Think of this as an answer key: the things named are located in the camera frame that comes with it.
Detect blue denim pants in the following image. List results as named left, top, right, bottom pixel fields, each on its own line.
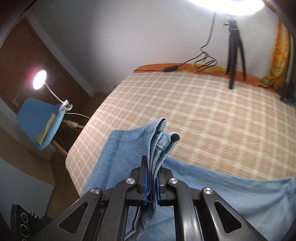
left=84, top=118, right=295, bottom=240

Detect checkered beige bed blanket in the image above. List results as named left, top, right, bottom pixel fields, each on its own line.
left=66, top=72, right=295, bottom=194

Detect yellow striped folded cloth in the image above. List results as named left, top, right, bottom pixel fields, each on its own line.
left=35, top=113, right=56, bottom=146

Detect blue plastic chair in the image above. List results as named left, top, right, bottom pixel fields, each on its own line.
left=16, top=98, right=84, bottom=156

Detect orange bed sheet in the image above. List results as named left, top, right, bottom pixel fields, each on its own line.
left=134, top=63, right=280, bottom=95

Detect white clip-on desk lamp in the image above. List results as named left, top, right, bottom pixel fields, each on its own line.
left=32, top=69, right=73, bottom=114

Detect folded silver tripod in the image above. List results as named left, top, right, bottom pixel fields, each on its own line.
left=280, top=35, right=295, bottom=105

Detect orange patterned cloth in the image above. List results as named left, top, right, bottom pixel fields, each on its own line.
left=258, top=19, right=290, bottom=89

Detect brown wooden door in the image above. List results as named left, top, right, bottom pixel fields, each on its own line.
left=1, top=18, right=90, bottom=113

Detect white lamp cable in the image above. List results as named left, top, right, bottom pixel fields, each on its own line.
left=60, top=111, right=91, bottom=120

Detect ring light black cable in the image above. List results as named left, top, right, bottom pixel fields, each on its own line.
left=138, top=11, right=218, bottom=74

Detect white ring light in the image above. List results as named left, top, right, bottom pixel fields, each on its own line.
left=189, top=0, right=265, bottom=16

